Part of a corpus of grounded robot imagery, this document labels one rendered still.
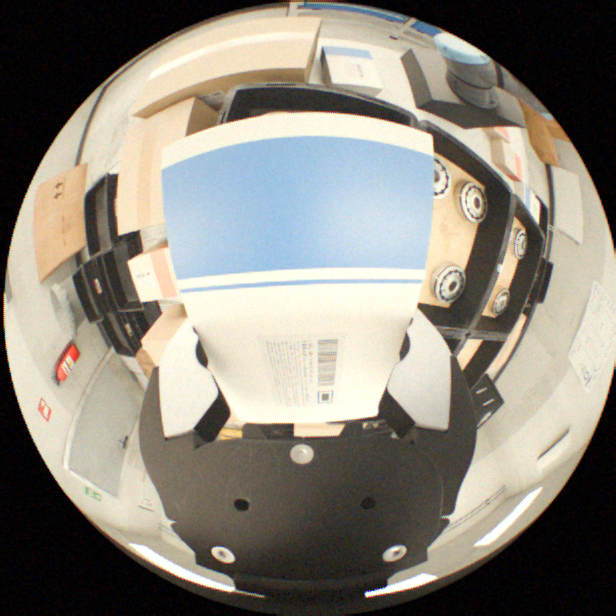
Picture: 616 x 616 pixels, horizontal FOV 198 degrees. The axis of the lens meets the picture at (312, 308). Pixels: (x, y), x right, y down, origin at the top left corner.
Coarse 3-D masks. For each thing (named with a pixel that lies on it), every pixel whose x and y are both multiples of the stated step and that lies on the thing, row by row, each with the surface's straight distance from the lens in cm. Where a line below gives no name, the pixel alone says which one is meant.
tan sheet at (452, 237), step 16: (464, 176) 55; (448, 192) 51; (448, 208) 51; (432, 224) 48; (448, 224) 51; (464, 224) 55; (432, 240) 49; (448, 240) 52; (464, 240) 56; (432, 256) 50; (448, 256) 53; (464, 256) 57; (432, 272) 52; (432, 304) 57; (448, 304) 61
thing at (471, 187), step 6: (468, 186) 51; (474, 186) 54; (462, 192) 50; (468, 192) 51; (474, 192) 53; (480, 192) 55; (462, 198) 50; (468, 198) 51; (486, 198) 57; (462, 204) 50; (468, 204) 51; (486, 204) 57; (468, 210) 52; (486, 210) 57; (468, 216) 51; (474, 216) 53; (480, 216) 55; (474, 222) 53
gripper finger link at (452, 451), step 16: (464, 384) 9; (464, 400) 8; (464, 416) 8; (416, 432) 7; (432, 432) 7; (448, 432) 7; (464, 432) 8; (432, 448) 7; (448, 448) 7; (464, 448) 8; (448, 464) 7; (464, 464) 7; (448, 480) 7; (448, 496) 7; (448, 512) 7
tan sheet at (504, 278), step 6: (516, 222) 78; (522, 228) 83; (510, 252) 77; (510, 258) 78; (516, 258) 82; (504, 264) 75; (510, 264) 79; (516, 264) 83; (504, 270) 76; (510, 270) 80; (498, 276) 74; (504, 276) 78; (510, 276) 82; (498, 282) 75; (504, 282) 79; (486, 306) 76; (486, 312) 78
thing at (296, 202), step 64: (256, 128) 9; (320, 128) 9; (384, 128) 9; (192, 192) 9; (256, 192) 8; (320, 192) 8; (384, 192) 9; (192, 256) 10; (256, 256) 9; (320, 256) 8; (384, 256) 9; (192, 320) 11; (256, 320) 10; (320, 320) 10; (384, 320) 11; (256, 384) 14; (320, 384) 13; (384, 384) 15
